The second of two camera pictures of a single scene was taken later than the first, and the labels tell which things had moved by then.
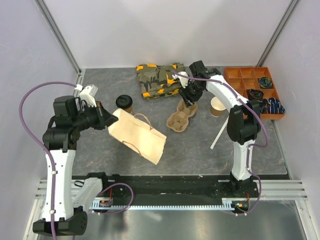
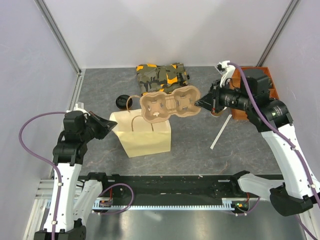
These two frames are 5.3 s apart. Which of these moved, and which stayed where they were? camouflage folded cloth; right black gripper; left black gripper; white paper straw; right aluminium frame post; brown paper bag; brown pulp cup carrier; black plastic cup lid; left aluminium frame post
Moved: right black gripper; brown paper bag; brown pulp cup carrier; left black gripper
Stayed: left aluminium frame post; black plastic cup lid; right aluminium frame post; white paper straw; camouflage folded cloth
